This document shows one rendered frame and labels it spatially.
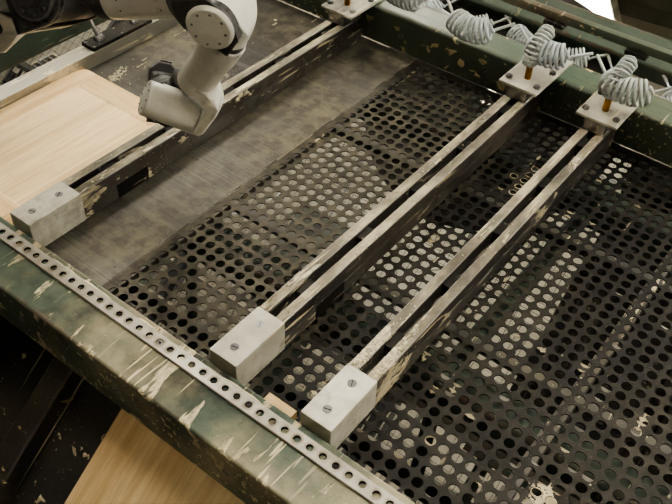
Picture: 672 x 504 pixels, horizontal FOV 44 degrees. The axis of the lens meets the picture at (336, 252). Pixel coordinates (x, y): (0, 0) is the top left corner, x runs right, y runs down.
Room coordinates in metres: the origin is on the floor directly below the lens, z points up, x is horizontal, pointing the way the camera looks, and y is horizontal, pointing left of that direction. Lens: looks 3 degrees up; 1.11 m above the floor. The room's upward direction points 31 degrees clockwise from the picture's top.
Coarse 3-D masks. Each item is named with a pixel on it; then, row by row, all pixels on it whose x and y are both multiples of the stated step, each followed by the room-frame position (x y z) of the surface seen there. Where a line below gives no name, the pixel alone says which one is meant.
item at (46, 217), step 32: (352, 0) 2.19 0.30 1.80; (320, 32) 2.15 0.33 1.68; (352, 32) 2.20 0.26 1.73; (256, 64) 2.03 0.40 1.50; (288, 64) 2.04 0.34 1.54; (320, 64) 2.15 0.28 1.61; (224, 96) 1.93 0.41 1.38; (256, 96) 2.00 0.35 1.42; (160, 128) 1.84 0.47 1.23; (224, 128) 1.96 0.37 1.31; (96, 160) 1.76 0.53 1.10; (128, 160) 1.76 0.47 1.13; (160, 160) 1.83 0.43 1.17; (64, 192) 1.68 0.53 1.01; (96, 192) 1.72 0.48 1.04; (32, 224) 1.62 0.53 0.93; (64, 224) 1.69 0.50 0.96
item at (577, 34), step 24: (480, 0) 2.52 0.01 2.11; (552, 0) 2.43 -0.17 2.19; (528, 24) 2.47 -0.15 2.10; (600, 24) 2.37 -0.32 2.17; (624, 24) 2.34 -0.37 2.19; (600, 48) 2.36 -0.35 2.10; (624, 48) 2.33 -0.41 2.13; (648, 72) 2.32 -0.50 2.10; (192, 288) 1.94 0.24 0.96; (192, 312) 1.99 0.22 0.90; (288, 360) 2.17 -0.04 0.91; (264, 384) 2.14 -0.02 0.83
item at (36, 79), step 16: (144, 32) 2.21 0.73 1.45; (80, 48) 2.12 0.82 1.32; (112, 48) 2.15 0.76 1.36; (128, 48) 2.19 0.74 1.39; (48, 64) 2.06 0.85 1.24; (64, 64) 2.07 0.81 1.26; (80, 64) 2.09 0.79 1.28; (96, 64) 2.13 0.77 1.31; (16, 80) 2.01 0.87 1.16; (32, 80) 2.01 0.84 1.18; (48, 80) 2.04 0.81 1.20; (0, 96) 1.96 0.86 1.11; (16, 96) 1.98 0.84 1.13
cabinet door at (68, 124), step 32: (32, 96) 2.00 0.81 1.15; (64, 96) 2.01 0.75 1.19; (96, 96) 2.02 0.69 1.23; (128, 96) 2.01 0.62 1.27; (0, 128) 1.92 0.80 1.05; (32, 128) 1.92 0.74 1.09; (64, 128) 1.92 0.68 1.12; (96, 128) 1.93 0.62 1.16; (128, 128) 1.93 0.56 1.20; (0, 160) 1.84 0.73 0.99; (32, 160) 1.84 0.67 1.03; (64, 160) 1.84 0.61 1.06; (0, 192) 1.76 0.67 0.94; (32, 192) 1.77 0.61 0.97
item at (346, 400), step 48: (576, 144) 1.84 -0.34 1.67; (528, 192) 1.72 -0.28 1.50; (480, 240) 1.62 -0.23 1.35; (432, 288) 1.52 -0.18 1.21; (480, 288) 1.62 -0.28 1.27; (384, 336) 1.44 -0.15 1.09; (432, 336) 1.51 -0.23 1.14; (336, 384) 1.37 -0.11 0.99; (384, 384) 1.42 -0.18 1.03; (336, 432) 1.33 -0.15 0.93
